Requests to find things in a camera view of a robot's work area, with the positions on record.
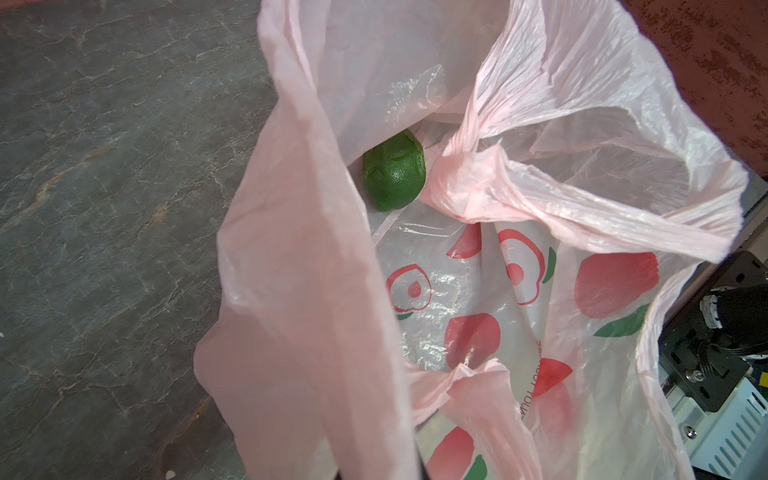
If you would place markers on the small green fruit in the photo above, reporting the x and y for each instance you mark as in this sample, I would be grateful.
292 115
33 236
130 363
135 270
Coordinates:
394 172

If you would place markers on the aluminium front rail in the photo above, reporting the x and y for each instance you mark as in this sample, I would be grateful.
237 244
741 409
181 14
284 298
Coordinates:
732 442

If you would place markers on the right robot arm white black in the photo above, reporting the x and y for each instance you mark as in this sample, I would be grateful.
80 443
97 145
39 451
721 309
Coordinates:
737 318

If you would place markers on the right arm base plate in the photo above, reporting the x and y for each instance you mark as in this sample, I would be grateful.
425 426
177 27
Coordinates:
702 372

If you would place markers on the pink plastic bag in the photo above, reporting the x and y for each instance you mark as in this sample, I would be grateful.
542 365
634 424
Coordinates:
503 325

